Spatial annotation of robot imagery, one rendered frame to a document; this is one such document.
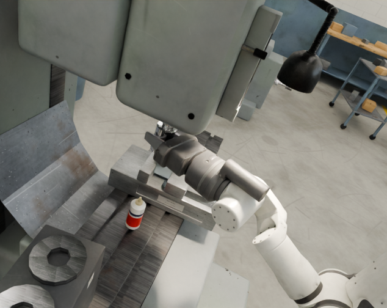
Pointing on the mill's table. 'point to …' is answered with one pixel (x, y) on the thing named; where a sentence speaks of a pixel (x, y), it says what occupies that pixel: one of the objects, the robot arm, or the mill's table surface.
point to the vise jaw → (176, 186)
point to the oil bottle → (135, 213)
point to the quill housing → (182, 57)
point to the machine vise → (157, 187)
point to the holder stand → (51, 273)
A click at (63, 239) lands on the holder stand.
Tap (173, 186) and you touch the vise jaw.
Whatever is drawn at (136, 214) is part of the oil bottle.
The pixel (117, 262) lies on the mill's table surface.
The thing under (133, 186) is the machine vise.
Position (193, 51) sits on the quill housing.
